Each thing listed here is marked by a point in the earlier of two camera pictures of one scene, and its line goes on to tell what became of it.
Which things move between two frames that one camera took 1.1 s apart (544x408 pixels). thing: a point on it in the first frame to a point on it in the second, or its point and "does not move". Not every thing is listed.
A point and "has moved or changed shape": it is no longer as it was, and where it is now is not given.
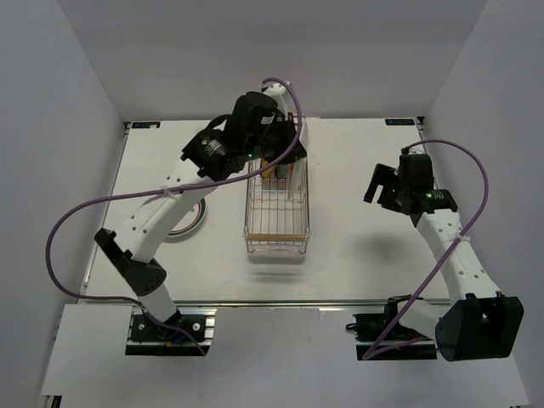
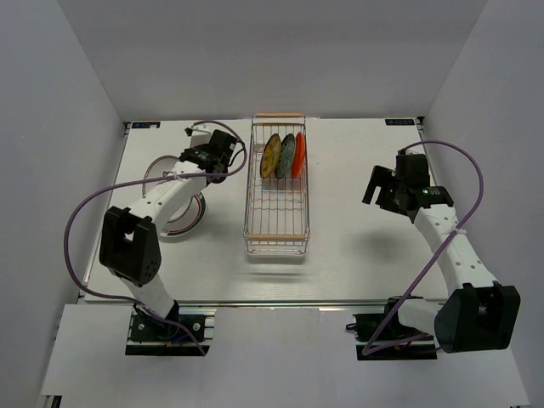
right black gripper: x=384 y=176 does not move
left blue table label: x=145 y=124 does not move
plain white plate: x=300 y=168 to x=160 y=167
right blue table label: x=399 y=121 does not move
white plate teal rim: x=191 y=221 does not move
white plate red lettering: x=184 y=237 has moved or changed shape
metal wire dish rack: x=275 y=223 does not move
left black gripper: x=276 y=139 to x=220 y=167
